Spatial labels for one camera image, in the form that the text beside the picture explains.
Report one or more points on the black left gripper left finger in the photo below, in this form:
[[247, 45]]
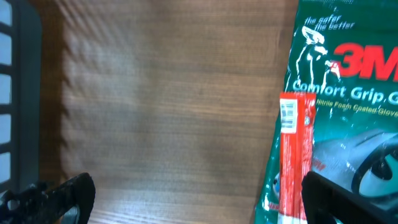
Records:
[[70, 202]]

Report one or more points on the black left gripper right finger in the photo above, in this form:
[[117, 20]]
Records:
[[326, 202]]

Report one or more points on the red stick packet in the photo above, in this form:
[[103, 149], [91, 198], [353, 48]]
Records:
[[297, 117]]

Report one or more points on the green 3M gloves pack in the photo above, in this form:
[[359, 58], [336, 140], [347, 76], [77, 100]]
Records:
[[345, 52]]

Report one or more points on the grey plastic basket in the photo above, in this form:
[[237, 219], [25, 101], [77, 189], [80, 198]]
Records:
[[21, 53]]

